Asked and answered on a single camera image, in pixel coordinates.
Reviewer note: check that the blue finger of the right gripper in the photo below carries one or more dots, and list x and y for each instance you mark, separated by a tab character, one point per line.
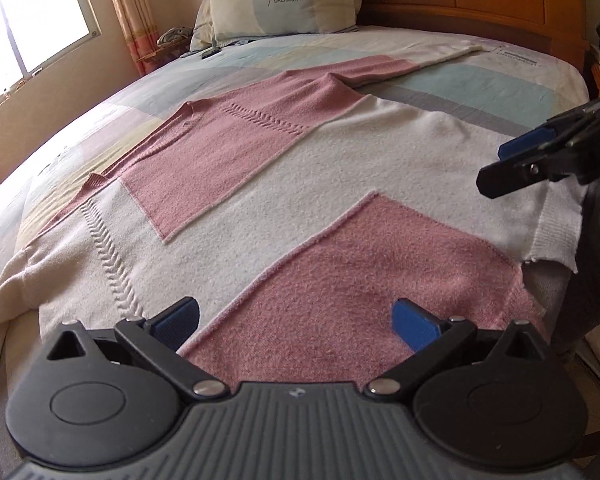
526	142
513	174

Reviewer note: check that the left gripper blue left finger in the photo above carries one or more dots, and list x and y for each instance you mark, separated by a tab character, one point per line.
153	344

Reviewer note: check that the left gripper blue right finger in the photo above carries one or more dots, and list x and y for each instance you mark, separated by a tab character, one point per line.
437	345

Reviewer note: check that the pink and white knit sweater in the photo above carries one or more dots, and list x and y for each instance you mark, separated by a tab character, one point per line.
305	185

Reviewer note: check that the pastel patchwork bed sheet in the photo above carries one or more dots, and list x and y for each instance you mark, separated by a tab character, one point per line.
430	85

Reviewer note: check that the wooden nightstand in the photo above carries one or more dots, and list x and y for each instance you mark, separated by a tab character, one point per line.
160	57

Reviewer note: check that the small dark remote on bed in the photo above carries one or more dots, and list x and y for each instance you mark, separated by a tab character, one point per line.
210	52

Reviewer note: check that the cluttered items on nightstand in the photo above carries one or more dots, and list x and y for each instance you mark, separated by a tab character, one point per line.
175	35

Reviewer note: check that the right orange plaid curtain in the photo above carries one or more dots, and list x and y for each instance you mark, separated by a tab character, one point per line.
139	30

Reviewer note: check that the window with white frame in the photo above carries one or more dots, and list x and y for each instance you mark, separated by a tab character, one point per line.
35	33

